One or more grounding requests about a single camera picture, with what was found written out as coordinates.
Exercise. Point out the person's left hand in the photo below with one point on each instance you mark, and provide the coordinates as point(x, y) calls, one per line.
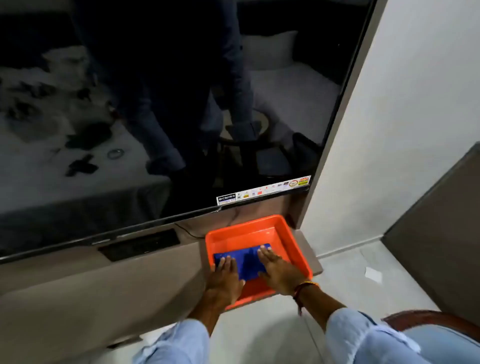
point(225, 283)

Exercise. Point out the person's right hand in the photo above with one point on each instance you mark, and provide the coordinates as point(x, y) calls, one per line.
point(283, 277)

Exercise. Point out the person's left fingers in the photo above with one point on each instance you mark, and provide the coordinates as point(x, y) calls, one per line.
point(226, 263)

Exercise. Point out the person's right fingers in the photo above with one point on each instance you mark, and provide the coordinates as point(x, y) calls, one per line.
point(268, 258)

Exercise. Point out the blue cleaning cloth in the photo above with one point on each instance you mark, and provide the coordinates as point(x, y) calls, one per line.
point(245, 262)

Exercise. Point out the person's right forearm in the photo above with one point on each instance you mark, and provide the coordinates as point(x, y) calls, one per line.
point(348, 330)

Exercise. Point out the person's left forearm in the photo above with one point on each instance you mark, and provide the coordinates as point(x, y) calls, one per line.
point(187, 337)

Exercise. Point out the orange plastic tray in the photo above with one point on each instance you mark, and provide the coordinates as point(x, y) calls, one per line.
point(277, 234)

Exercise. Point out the orange thread wristband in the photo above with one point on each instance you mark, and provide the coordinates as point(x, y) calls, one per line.
point(302, 289)

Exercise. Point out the strip of colourful stickers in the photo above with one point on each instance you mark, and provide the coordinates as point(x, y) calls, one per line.
point(262, 190)

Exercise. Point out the black set-top box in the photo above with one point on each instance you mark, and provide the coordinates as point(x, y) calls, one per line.
point(140, 244)

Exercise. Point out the white paper scrap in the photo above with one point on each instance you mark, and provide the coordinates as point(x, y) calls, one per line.
point(374, 274)

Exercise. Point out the beige television cabinet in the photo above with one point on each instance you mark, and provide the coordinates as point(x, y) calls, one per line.
point(93, 300)

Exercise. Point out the large black flat-screen television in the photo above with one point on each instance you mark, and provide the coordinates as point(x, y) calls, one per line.
point(157, 112)

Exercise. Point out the brown wooden door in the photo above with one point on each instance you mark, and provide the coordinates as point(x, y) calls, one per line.
point(442, 240)

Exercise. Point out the wooden chair with blue cushion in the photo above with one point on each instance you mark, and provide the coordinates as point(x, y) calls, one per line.
point(438, 337)

